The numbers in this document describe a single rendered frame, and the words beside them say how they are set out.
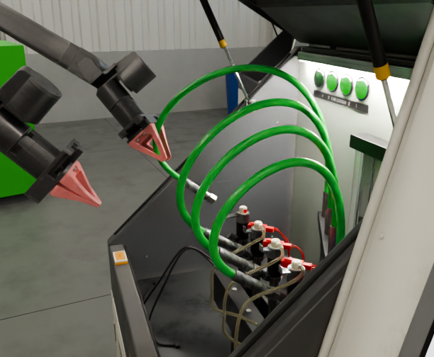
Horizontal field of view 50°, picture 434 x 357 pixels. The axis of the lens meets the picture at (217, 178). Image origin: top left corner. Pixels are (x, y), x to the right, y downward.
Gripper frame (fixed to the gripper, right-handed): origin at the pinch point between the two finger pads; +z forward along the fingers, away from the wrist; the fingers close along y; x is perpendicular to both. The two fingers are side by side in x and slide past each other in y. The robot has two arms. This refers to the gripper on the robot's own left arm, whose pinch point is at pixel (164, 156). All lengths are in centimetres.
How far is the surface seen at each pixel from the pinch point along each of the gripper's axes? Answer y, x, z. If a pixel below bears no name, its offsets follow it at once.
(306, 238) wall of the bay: 37, -5, 38
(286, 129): -17.2, -24.4, 13.1
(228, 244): -9.3, -1.4, 22.4
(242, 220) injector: -0.2, -4.1, 21.0
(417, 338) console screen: -42, -22, 41
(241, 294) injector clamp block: -2.1, 5.8, 32.6
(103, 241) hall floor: 205, 140, -19
